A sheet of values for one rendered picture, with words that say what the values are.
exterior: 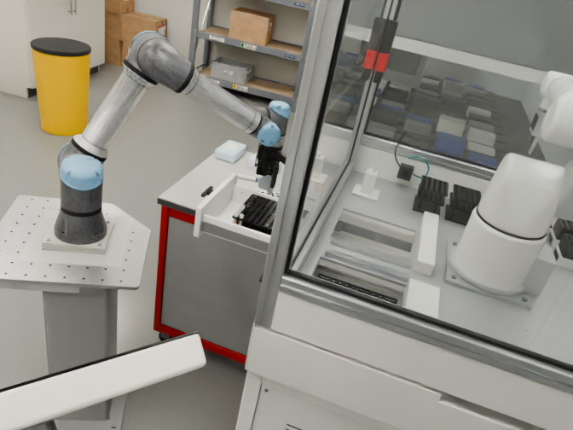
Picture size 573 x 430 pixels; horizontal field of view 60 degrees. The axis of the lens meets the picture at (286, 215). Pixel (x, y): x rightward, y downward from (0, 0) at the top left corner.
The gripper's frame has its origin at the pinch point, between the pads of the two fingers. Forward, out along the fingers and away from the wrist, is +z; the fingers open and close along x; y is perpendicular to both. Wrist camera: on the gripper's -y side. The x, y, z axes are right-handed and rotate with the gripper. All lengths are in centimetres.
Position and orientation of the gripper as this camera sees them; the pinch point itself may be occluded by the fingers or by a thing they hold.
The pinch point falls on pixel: (269, 192)
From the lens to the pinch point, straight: 193.5
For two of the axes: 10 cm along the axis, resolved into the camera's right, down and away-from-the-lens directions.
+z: -1.8, 8.5, 5.0
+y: -9.7, -0.8, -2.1
